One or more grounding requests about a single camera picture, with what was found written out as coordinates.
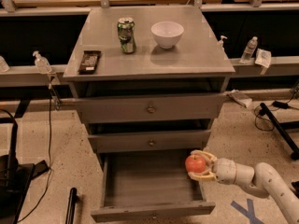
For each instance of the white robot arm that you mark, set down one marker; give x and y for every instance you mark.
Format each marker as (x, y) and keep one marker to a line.
(261, 181)

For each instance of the black stand base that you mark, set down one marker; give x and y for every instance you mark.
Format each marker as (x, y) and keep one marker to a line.
(15, 178)

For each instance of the green soda can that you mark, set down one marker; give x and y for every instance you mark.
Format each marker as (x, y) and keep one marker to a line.
(125, 27)

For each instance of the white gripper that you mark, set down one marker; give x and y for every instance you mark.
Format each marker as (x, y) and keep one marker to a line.
(224, 171)

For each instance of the red apple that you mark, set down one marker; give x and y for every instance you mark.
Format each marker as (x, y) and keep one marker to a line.
(195, 163)

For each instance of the small white pump bottle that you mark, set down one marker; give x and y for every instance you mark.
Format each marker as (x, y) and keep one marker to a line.
(221, 41)

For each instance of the grey drawer cabinet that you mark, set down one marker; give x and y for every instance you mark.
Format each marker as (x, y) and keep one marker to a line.
(196, 64)

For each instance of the grey top drawer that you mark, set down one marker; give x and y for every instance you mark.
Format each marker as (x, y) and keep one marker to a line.
(149, 108)

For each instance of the grey open bottom drawer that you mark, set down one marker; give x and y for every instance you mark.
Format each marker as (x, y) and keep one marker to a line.
(143, 184)

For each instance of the black bar on floor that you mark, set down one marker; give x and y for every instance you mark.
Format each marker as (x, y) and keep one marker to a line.
(72, 201)

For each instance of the grey middle drawer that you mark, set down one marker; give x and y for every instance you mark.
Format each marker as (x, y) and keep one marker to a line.
(122, 142)

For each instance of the white paper packet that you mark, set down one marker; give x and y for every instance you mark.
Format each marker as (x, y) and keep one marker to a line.
(263, 57)

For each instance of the clear sanitizer pump bottle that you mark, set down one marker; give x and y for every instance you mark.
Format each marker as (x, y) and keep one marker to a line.
(41, 63)

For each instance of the black remote control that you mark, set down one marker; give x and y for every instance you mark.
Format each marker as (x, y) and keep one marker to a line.
(89, 62)

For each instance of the black stand leg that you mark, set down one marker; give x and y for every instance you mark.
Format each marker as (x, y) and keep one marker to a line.
(282, 128)

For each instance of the blue tape cross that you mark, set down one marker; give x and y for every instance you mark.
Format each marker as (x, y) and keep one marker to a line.
(248, 212)

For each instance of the white bowl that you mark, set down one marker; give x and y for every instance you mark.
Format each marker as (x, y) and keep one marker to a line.
(167, 33)

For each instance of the clear water bottle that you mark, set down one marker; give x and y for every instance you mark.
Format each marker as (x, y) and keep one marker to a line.
(249, 50)

